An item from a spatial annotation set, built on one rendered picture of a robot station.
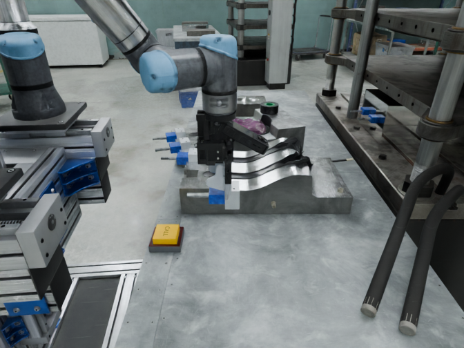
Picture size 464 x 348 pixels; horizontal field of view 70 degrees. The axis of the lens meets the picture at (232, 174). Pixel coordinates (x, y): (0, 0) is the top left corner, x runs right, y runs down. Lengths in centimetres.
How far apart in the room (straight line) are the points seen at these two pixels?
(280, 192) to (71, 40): 684
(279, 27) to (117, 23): 462
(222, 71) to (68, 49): 697
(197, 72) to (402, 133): 115
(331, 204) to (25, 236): 76
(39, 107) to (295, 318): 92
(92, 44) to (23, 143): 630
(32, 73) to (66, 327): 97
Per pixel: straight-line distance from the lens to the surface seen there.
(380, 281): 80
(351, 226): 100
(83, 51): 752
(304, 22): 862
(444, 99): 113
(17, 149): 123
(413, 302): 80
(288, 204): 99
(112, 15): 72
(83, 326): 157
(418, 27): 144
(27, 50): 115
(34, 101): 116
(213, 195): 81
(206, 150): 74
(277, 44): 529
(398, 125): 160
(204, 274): 81
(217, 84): 68
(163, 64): 63
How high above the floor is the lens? 138
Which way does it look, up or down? 29 degrees down
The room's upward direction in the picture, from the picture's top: straight up
